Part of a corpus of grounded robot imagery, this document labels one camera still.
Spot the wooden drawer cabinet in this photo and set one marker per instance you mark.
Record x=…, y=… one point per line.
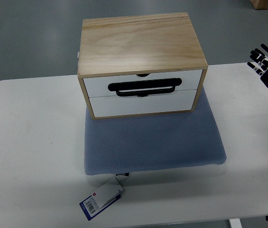
x=139, y=45

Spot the white lower drawer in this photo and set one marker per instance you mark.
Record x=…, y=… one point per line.
x=118, y=106

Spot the white table leg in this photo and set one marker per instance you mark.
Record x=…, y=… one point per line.
x=235, y=223

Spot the blue grey cushion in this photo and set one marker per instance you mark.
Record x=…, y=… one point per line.
x=153, y=142

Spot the white blue product tag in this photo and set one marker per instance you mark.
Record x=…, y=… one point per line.
x=104, y=196

